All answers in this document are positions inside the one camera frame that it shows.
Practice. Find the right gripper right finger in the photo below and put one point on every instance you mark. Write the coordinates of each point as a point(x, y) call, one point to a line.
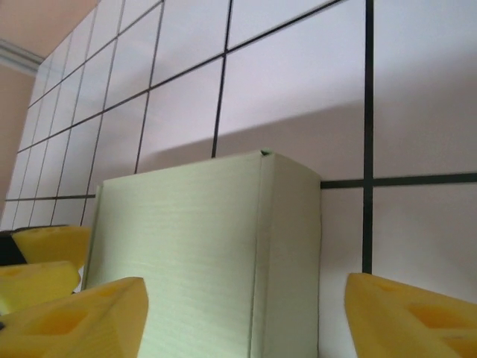
point(410, 320)

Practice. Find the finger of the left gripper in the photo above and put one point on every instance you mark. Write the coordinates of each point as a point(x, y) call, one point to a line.
point(56, 244)
point(37, 283)

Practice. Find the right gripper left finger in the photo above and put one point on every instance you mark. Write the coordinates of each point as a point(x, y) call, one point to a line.
point(74, 320)

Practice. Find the light green cloth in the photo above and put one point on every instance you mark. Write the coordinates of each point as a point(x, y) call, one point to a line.
point(186, 242)

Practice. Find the aluminium frame post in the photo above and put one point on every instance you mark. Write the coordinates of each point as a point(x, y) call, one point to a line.
point(18, 56)

